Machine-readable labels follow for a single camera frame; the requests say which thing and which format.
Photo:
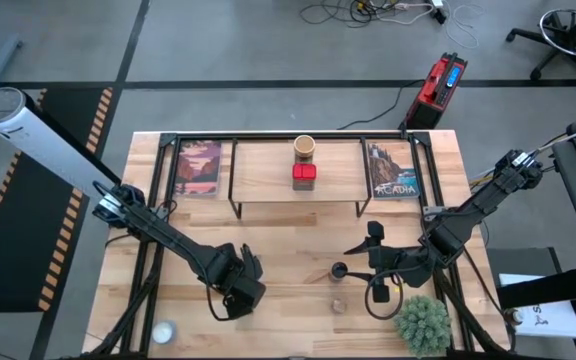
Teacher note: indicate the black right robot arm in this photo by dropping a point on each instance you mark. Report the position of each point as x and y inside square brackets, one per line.
[478, 205]

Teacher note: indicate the dark grey box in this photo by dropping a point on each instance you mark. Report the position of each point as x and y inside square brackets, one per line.
[518, 260]

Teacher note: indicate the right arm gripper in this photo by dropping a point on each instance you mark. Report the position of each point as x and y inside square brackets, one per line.
[408, 267]

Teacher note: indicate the white printed paper sheet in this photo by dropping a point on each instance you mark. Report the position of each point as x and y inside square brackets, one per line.
[548, 320]

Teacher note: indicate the sunset landscape picture book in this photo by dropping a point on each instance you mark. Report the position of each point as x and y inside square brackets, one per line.
[198, 167]

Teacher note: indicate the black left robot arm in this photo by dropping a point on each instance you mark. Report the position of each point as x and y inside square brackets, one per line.
[168, 235]

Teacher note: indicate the white tower air purifier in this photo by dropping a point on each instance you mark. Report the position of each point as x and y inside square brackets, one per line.
[43, 145]

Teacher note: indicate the black mat hazard stripes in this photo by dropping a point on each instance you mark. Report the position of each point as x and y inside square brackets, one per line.
[13, 240]

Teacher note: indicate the smoked paprika tin red lid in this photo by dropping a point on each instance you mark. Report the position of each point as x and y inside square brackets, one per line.
[304, 172]

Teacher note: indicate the green artificial ball plant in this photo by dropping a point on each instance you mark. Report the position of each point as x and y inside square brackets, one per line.
[423, 325]

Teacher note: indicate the black office chair base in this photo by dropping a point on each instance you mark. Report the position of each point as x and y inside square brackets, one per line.
[565, 36]

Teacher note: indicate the Acadia lighthouse picture book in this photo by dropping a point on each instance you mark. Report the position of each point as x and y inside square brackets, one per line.
[390, 175]

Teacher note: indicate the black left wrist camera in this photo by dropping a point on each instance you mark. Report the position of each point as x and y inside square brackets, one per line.
[247, 300]

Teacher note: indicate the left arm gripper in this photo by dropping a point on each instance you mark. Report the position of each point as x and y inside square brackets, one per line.
[248, 262]

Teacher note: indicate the round canister tan lid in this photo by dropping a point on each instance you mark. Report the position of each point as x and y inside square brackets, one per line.
[304, 146]

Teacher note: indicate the small glass jar cork stopper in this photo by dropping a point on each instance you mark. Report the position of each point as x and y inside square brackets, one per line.
[339, 305]

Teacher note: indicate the black flat bar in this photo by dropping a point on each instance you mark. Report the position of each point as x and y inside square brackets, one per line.
[543, 290]

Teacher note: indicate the white power strip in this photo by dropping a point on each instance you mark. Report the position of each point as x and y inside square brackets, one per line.
[438, 3]

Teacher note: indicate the black metal rig frame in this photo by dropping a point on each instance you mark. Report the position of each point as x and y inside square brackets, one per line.
[288, 135]

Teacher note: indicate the red black power box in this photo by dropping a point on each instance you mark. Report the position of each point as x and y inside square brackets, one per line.
[435, 95]

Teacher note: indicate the small wooden shelf black legs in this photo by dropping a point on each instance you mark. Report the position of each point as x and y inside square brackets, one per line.
[268, 175]

